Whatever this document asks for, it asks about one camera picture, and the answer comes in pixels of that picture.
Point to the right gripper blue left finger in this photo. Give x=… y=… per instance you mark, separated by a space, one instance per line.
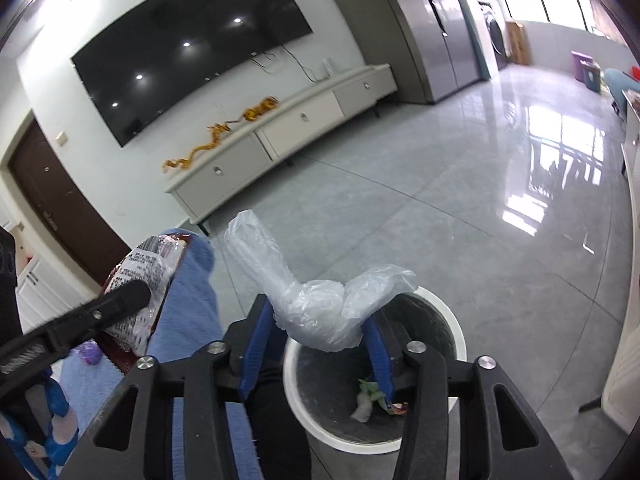
x=131 y=435

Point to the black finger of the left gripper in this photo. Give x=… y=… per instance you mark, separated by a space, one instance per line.
x=80 y=319

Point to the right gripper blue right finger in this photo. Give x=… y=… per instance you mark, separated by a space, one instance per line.
x=501 y=437

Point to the white tissue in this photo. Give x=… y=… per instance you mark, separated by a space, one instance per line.
x=364 y=408

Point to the silver red text wrapper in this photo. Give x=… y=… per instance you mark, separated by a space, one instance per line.
x=143 y=277

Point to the clear white plastic bag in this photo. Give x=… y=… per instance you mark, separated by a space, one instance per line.
x=319 y=314

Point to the white round trash bin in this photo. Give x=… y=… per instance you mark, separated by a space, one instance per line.
x=322 y=387

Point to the blue white gloved left hand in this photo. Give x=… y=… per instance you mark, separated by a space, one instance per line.
x=40 y=429

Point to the small purple wrapper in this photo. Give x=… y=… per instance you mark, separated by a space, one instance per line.
x=89 y=352

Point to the white sideboard cabinet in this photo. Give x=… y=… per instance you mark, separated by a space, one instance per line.
x=619 y=399

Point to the blue fluffy bed cover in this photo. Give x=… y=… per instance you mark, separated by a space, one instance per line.
x=189 y=320

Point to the dark brown door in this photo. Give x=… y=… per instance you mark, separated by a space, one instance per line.
x=60 y=205

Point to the green crumpled wrapper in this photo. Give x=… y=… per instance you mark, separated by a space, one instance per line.
x=371 y=390

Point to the grey white TV cabinet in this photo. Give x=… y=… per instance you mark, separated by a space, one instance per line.
x=256 y=148

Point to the golden dragon ornament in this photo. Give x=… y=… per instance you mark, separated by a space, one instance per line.
x=217 y=133

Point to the golden tiger ornament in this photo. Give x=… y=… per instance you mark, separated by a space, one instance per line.
x=263 y=107

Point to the purple storage bin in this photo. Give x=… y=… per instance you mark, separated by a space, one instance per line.
x=579 y=59

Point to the cardboard box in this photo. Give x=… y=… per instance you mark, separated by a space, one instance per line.
x=518 y=43

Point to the grey steel refrigerator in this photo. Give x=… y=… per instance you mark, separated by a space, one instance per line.
x=428 y=44

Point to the washing machine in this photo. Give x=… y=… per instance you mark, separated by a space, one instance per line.
x=496 y=26

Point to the white wall cupboards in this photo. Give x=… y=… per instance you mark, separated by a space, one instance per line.
x=42 y=290

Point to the black wall television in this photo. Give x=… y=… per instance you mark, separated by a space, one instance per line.
x=161 y=51

